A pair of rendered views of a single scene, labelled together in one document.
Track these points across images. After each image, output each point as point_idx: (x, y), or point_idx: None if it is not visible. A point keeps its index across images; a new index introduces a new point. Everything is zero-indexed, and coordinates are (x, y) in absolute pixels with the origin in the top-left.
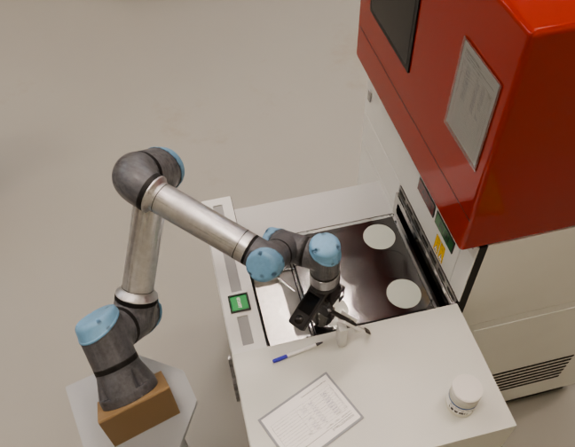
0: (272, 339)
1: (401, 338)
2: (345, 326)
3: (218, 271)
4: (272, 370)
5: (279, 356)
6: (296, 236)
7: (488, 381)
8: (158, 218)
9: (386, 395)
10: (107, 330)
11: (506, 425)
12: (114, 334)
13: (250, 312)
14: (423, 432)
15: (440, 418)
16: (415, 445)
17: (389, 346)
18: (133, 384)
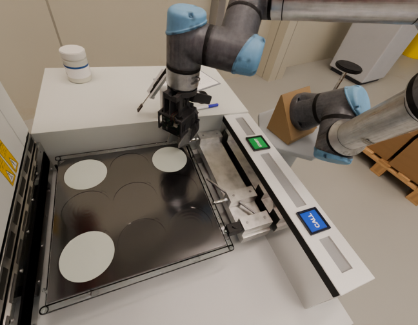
0: (219, 146)
1: (108, 111)
2: (161, 87)
3: (290, 171)
4: (216, 102)
5: (213, 105)
6: (223, 31)
7: (47, 85)
8: (399, 93)
9: (134, 86)
10: (345, 87)
11: (53, 68)
12: (338, 91)
13: (244, 137)
14: (114, 71)
15: (99, 75)
16: (122, 68)
17: (121, 108)
18: (303, 95)
